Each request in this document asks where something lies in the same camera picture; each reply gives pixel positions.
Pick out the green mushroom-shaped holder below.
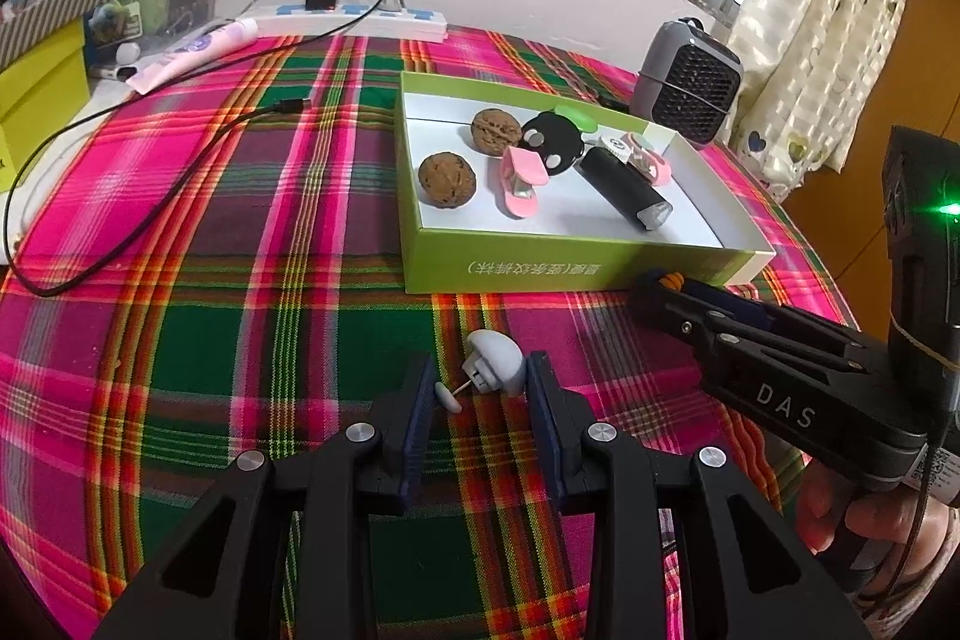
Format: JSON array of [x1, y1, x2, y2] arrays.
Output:
[[551, 106, 601, 135]]

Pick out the pink white tube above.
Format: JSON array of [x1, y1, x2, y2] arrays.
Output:
[[124, 17, 260, 94]]

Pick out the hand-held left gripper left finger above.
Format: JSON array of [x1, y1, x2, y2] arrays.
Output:
[[94, 351, 440, 640]]

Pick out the dark brown walnut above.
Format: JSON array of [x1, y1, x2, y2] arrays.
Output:
[[418, 152, 479, 208]]

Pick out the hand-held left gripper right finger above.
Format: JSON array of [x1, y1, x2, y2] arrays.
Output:
[[525, 351, 875, 640]]

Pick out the green and white cardboard box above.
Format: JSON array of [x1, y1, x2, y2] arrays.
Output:
[[397, 70, 777, 295]]

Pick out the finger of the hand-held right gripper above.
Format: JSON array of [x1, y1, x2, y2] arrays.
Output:
[[673, 278, 891, 357], [628, 281, 872, 376]]

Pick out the wooden cabinet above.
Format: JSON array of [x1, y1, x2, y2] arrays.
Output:
[[780, 0, 960, 341]]

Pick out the light ridged walnut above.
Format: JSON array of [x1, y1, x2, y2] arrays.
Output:
[[471, 109, 522, 155]]

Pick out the pink clip case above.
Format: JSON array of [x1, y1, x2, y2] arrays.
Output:
[[499, 145, 550, 217]]

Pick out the grey fan heater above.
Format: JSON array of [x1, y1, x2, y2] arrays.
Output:
[[628, 19, 743, 150]]

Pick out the cream heart-print curtain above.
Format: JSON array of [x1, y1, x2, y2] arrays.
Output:
[[724, 0, 920, 191]]

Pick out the person's right hand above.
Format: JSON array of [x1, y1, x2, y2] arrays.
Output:
[[795, 462, 960, 611]]

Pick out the striped box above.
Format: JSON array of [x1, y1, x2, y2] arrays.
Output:
[[0, 0, 117, 71]]

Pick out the white mushroom-shaped pin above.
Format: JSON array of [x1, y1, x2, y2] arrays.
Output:
[[435, 329, 526, 414]]

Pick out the black round toy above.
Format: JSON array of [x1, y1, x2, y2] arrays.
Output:
[[521, 111, 587, 176]]

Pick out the black flashlight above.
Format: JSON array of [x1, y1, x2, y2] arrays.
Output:
[[579, 145, 674, 232]]

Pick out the white power strip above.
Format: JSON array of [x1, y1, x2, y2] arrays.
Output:
[[240, 4, 449, 40]]

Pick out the yellow green box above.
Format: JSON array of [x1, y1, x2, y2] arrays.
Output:
[[0, 17, 91, 191]]

